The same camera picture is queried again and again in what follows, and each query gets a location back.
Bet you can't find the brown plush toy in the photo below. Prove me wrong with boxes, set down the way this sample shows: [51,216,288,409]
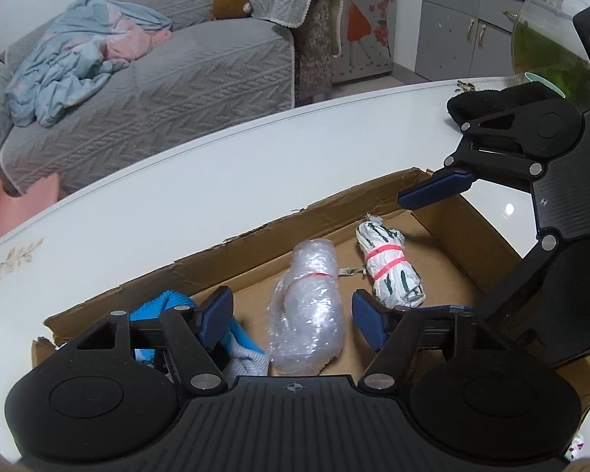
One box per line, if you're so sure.
[211,0,253,21]

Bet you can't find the fridge with floral stickers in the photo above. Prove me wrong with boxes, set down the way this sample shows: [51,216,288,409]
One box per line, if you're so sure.
[332,0,399,82]

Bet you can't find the light blue blanket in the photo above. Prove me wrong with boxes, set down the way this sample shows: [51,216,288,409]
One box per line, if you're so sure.
[5,0,173,129]

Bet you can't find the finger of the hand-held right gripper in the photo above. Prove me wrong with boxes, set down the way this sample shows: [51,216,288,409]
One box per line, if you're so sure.
[397,108,546,210]
[414,232,560,326]

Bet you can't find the grey sofa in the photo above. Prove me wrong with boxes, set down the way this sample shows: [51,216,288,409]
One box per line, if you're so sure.
[0,0,347,195]

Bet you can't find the pink plastic stool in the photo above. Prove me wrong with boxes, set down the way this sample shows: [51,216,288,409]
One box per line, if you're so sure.
[0,160,60,247]

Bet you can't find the blue knit sock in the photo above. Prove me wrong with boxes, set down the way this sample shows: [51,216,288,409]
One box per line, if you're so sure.
[129,290,272,389]

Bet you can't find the black knit beanie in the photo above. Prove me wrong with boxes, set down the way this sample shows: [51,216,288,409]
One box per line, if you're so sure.
[446,83,568,126]

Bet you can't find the clear bubble wrap roll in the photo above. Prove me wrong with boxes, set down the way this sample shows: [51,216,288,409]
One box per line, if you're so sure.
[267,238,345,372]

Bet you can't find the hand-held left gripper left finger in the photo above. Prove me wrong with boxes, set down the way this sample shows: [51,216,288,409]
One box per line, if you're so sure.
[71,286,235,395]

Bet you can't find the cardboard box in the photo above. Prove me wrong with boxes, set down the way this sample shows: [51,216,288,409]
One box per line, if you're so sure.
[31,167,590,419]

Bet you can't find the green cup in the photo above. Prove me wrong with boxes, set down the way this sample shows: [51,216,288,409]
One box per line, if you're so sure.
[524,73,566,99]

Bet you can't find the pink cloth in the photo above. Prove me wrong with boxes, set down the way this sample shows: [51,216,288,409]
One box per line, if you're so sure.
[101,24,173,62]

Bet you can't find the glass fish bowl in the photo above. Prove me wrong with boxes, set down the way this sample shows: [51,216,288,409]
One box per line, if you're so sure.
[510,0,590,109]

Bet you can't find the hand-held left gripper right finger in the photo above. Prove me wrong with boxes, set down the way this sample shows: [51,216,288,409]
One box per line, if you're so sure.
[351,289,478,394]

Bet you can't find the grey cabinet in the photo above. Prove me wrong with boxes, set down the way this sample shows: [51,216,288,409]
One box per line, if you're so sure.
[415,0,537,82]

